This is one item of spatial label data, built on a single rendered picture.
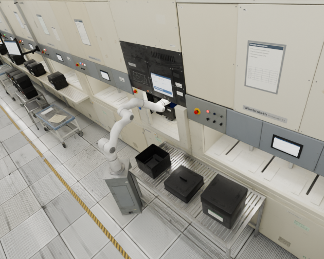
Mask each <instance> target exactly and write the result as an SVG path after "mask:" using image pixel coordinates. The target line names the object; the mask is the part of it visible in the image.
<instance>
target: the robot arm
mask: <svg viewBox="0 0 324 259"><path fill-rule="evenodd" d="M169 103H170V101H167V100H165V99H161V100H160V101H158V102H157V103H153V102H150V101H147V100H143V99H139V98H132V99H131V100H130V101H129V102H128V103H126V104H124V105H122V106H120V107H119V108H118V110H117V114H118V115H119V116H121V117H122V119H121V120H120V121H117V122H116V123H115V124H114V125H113V127H112V129H111V132H110V140H108V139H106V138H101V139H100V140H99V141H98V146H99V148H100V150H101V151H102V153H103V154H104V156H105V157H106V159H107V161H108V163H109V165H110V167H109V173H110V174H112V175H118V174H120V173H122V172H123V171H124V168H125V165H124V163H122V162H120V161H119V159H118V156H117V154H116V152H115V150H116V148H117V142H118V137H119V134H120V132H121V131H122V129H123V128H124V127H125V126H126V125H127V124H129V123H131V122H132V121H133V119H134V115H133V113H132V112H131V111H129V110H130V109H133V108H135V107H142V108H147V109H150V110H151V111H152V112H154V113H155V112H164V111H165V107H164V105H167V104H169Z"/></svg>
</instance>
